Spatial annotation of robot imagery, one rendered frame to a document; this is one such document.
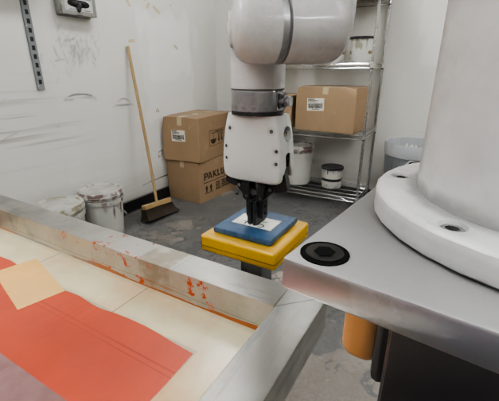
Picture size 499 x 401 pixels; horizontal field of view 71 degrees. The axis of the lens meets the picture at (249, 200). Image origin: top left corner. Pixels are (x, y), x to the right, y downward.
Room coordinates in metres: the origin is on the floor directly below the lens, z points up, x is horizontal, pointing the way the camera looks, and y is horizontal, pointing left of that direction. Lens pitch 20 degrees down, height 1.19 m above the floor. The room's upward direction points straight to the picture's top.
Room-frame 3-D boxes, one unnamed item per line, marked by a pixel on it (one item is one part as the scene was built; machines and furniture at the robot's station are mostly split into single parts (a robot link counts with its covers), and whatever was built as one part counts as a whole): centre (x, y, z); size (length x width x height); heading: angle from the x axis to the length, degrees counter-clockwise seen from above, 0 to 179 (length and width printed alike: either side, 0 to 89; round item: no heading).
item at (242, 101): (0.51, -0.02, 1.15); 0.09 x 0.07 x 0.03; 60
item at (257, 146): (0.51, -0.01, 1.09); 0.10 x 0.07 x 0.11; 60
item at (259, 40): (0.47, -0.01, 1.22); 0.15 x 0.10 x 0.11; 14
